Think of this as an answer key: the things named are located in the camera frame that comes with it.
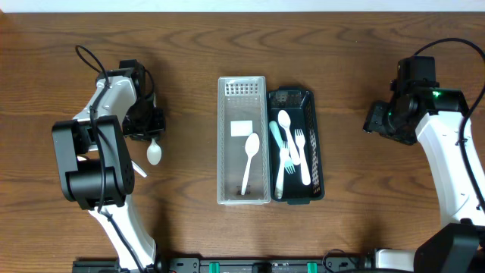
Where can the pale blue plastic fork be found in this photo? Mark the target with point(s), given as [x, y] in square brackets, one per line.
[275, 130]

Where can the white label sticker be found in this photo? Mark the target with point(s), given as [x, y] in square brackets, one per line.
[241, 128]

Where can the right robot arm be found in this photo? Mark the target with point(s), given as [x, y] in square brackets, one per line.
[420, 111]

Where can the clear plastic basket tray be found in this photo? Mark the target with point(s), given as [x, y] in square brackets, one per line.
[242, 99]

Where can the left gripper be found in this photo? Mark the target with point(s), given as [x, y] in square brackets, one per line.
[145, 129]

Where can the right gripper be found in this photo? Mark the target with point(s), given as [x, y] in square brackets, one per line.
[376, 118]

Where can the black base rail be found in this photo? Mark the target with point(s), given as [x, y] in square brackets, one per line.
[334, 262]

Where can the black plastic basket tray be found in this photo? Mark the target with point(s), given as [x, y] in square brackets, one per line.
[299, 104]

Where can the white spoon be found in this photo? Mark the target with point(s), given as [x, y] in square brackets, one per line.
[139, 170]
[251, 148]
[284, 121]

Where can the white spoon handle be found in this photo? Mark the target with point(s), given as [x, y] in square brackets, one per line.
[154, 152]

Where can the white fork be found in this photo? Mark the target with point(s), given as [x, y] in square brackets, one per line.
[284, 157]
[300, 142]

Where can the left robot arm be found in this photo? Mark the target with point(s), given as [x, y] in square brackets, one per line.
[95, 167]

